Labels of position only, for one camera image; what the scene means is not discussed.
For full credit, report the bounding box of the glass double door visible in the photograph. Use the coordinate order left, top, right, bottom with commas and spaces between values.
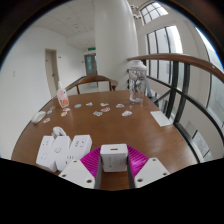
83, 53, 98, 76

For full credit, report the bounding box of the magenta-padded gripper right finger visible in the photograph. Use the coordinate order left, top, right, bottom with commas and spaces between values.
125, 145, 171, 189

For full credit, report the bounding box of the clear pump bottle, orange label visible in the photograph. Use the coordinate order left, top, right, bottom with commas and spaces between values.
55, 80, 70, 109

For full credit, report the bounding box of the large curved window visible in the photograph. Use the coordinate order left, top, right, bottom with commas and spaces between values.
194, 26, 224, 134

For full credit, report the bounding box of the tall grid window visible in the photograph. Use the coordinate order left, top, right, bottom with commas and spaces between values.
146, 24, 184, 84

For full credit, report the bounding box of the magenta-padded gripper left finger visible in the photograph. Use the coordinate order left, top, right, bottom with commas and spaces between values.
58, 145, 103, 190

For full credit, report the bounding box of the white paper card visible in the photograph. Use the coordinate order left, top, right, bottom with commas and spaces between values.
149, 110, 173, 128

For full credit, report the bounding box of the clear shaker bottle, white lid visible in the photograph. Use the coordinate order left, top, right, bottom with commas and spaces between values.
126, 59, 148, 106

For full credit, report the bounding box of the wooden handrail with black balusters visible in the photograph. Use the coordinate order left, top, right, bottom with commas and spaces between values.
127, 53, 224, 164

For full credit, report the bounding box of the white charger block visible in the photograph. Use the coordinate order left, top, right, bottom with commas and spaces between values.
99, 143, 129, 173

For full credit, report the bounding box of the wooden chair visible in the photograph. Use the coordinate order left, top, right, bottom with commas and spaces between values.
64, 74, 119, 95

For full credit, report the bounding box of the white side door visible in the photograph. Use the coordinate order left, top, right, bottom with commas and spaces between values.
44, 48, 60, 99

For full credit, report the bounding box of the small grid window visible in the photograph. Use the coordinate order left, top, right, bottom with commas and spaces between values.
139, 1, 169, 25

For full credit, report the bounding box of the coiled white cable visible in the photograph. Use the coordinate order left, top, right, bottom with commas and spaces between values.
50, 125, 67, 138

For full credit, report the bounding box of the white power strip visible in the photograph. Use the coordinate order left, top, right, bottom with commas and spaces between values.
35, 134, 93, 173

